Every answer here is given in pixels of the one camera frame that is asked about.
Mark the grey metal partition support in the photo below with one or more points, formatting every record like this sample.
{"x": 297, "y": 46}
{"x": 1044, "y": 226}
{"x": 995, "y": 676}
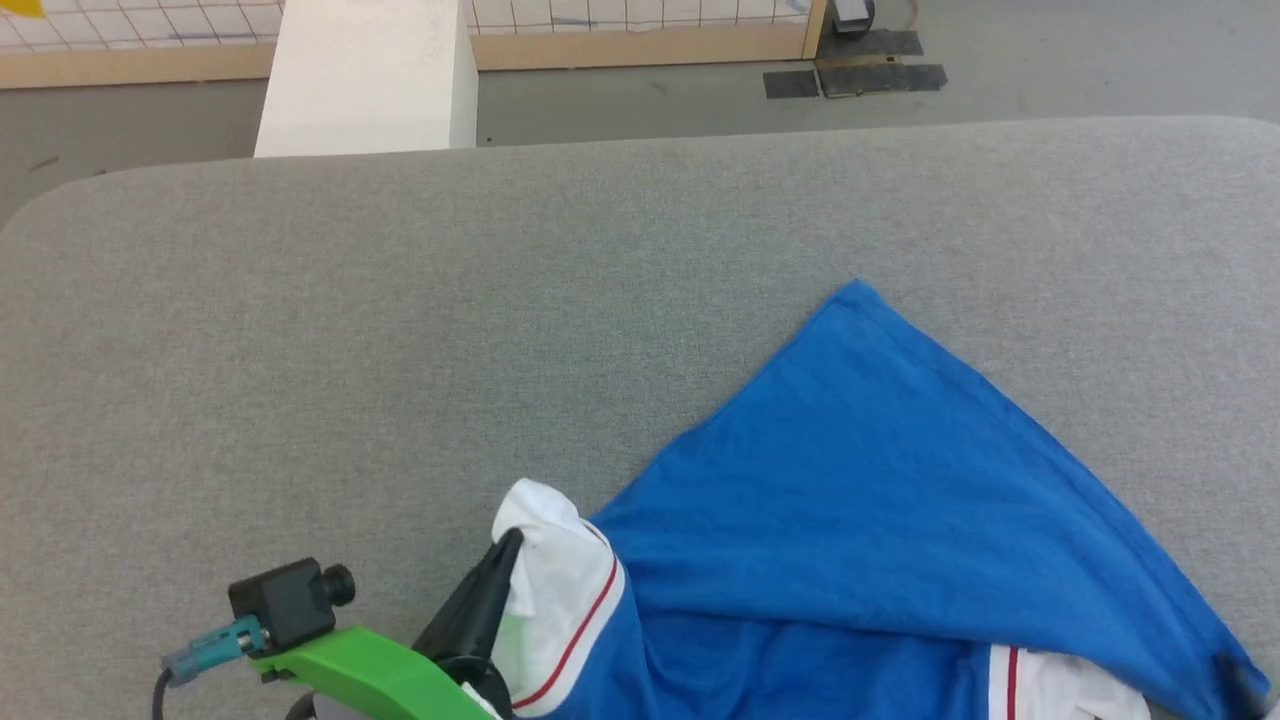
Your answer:
{"x": 852, "y": 12}

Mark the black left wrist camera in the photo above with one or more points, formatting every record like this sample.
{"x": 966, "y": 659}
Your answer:
{"x": 285, "y": 600}

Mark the white rectangular box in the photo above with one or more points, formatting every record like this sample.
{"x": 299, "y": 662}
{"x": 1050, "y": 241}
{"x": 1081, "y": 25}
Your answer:
{"x": 370, "y": 80}

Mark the blue and white jersey shirt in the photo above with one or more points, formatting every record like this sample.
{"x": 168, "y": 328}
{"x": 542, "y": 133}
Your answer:
{"x": 880, "y": 480}

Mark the black floor patch under support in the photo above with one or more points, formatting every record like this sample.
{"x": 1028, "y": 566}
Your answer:
{"x": 880, "y": 43}

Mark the lemon print partition screen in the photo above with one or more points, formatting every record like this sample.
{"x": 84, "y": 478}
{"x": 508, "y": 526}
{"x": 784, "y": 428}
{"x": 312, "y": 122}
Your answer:
{"x": 620, "y": 45}

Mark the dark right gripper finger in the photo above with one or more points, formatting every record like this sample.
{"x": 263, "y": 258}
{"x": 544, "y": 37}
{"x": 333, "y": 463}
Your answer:
{"x": 1230, "y": 670}

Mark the long black floor patch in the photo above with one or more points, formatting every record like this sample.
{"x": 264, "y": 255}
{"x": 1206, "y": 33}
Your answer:
{"x": 885, "y": 80}

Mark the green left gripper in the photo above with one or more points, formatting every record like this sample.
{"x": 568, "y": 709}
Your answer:
{"x": 370, "y": 675}

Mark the small square black floor patch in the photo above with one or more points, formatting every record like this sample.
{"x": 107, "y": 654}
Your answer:
{"x": 791, "y": 84}

